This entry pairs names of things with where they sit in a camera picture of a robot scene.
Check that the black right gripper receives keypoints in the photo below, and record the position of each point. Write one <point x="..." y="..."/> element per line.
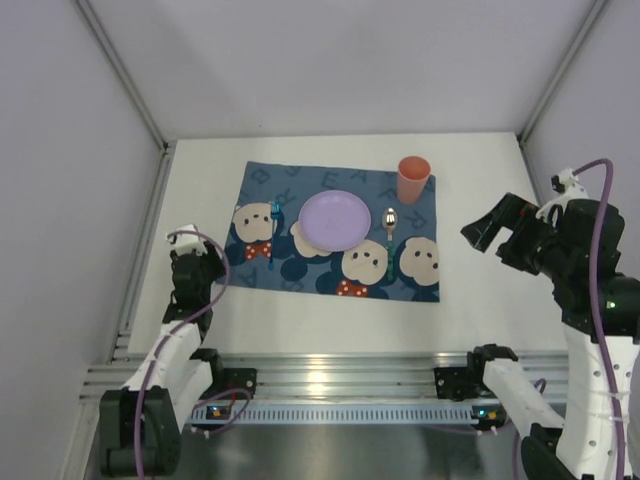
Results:
<point x="513" y="236"/>

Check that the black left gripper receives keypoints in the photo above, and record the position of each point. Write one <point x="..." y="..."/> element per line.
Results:
<point x="201" y="265"/>

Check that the salmon plastic cup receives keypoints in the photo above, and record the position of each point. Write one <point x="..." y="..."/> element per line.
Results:
<point x="412" y="176"/>

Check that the metal spoon green handle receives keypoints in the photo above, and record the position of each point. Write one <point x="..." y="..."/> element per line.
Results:
<point x="389" y="223"/>

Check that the blue plastic fork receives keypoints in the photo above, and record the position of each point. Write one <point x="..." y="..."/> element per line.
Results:
<point x="275" y="214"/>

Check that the purple plastic plate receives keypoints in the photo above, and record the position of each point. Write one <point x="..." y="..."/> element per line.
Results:
<point x="334" y="220"/>

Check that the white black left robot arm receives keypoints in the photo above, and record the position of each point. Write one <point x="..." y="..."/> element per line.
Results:
<point x="140" y="423"/>

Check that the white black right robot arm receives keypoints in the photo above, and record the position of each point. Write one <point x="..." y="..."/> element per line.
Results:
<point x="600" y="320"/>

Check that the blue cartoon bear placemat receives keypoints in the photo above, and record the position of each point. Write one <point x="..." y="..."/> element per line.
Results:
<point x="359" y="272"/>

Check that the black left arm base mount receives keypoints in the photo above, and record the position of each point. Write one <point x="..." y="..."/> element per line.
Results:
<point x="232" y="378"/>

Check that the aluminium front rail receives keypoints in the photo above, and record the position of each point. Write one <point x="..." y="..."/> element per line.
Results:
<point x="337" y="378"/>

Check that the blue slotted cable duct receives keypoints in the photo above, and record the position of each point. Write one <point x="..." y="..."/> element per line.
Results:
<point x="349" y="414"/>

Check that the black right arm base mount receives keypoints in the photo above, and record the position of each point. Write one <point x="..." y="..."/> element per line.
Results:
<point x="464" y="383"/>

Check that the right aluminium frame post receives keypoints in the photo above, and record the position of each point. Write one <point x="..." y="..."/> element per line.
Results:
<point x="563" y="66"/>

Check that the aluminium frame post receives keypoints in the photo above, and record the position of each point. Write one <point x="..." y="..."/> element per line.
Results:
<point x="90" y="17"/>
<point x="563" y="66"/>

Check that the left aluminium frame post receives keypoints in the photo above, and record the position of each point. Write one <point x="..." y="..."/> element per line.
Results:
<point x="90" y="17"/>

